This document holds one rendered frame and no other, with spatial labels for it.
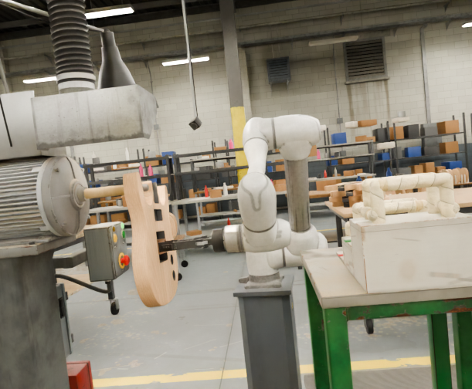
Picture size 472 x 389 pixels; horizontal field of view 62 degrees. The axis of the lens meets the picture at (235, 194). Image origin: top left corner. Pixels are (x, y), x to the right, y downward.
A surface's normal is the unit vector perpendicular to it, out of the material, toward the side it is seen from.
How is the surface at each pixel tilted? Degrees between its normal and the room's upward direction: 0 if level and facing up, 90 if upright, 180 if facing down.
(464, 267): 90
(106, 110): 90
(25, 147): 90
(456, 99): 90
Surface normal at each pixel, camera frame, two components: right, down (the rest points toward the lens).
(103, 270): -0.07, 0.07
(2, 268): -0.04, 0.35
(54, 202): 0.85, 0.01
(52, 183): 0.82, -0.22
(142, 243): -0.14, -0.48
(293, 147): -0.03, 0.57
